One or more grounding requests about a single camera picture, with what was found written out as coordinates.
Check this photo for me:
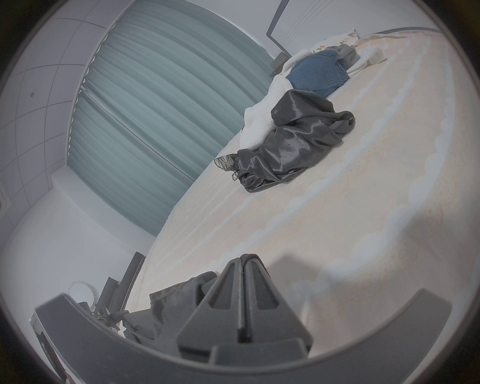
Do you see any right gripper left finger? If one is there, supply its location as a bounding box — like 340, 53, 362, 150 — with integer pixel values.
177, 256, 245, 364

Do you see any shiny black garment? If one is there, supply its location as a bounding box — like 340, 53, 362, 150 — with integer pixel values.
214, 89, 356, 194

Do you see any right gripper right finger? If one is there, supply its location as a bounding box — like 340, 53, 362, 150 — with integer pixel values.
244, 254, 314, 355

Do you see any white printed pillow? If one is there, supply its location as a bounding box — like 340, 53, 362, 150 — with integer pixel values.
310, 29, 359, 52

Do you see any blue-green curtain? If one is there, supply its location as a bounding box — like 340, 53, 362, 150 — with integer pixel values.
67, 0, 277, 238

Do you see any pile of clothes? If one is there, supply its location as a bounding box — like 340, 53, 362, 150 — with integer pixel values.
239, 32, 388, 151

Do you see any black T-shirt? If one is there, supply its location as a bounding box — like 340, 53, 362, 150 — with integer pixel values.
123, 271, 219, 355

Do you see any grey bedside table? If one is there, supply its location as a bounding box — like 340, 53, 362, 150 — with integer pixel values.
271, 52, 290, 74

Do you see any bed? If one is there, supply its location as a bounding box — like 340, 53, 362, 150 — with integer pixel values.
129, 0, 479, 357

